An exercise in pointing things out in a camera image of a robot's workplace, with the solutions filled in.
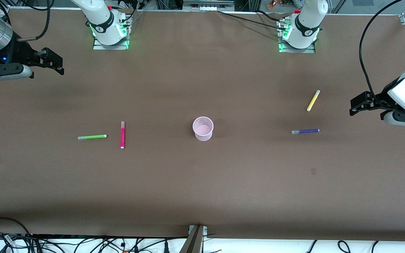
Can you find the pink mesh pen holder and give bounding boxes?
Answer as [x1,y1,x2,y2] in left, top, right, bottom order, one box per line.
[192,116,214,141]

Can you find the yellow marker pen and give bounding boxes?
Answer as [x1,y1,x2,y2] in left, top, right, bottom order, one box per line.
[307,90,321,112]

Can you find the white power strip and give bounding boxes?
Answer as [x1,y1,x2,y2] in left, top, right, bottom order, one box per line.
[183,0,235,11]

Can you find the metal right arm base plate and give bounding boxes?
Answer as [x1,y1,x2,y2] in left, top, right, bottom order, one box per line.
[92,34,130,51]

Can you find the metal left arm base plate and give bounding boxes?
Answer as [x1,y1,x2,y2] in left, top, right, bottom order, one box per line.
[279,39,316,54]

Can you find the black cable across table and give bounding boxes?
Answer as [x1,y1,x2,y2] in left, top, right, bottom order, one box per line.
[217,10,288,29]

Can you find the black looping floor cable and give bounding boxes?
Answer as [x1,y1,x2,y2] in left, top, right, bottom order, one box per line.
[0,217,34,246]

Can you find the tangled black floor cables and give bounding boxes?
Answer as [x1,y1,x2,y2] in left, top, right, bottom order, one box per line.
[30,236,189,253]

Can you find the aluminium frame post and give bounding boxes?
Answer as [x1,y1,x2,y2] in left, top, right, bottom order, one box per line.
[180,225,208,253]

